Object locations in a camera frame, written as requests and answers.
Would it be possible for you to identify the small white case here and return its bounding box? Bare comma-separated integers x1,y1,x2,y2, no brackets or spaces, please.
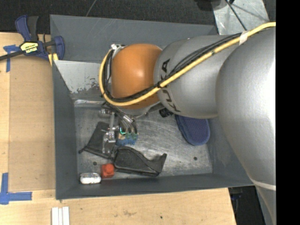
79,172,102,185

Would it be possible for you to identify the small red block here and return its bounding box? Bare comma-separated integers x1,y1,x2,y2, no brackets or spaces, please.
100,164,115,179

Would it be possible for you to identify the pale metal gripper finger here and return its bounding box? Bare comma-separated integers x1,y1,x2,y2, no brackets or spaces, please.
108,135,117,155
102,135,110,153

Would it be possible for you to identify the small blue toy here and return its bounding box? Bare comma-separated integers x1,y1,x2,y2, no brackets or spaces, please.
115,135,137,147

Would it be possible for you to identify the grey metal bin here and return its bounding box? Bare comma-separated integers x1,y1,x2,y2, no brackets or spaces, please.
49,14,255,200

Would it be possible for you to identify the pale wood board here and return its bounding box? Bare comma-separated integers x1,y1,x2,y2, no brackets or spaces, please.
8,54,57,192

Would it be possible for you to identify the black fabric pouch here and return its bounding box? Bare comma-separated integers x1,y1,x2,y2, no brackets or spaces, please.
78,121,118,159
113,146,168,177

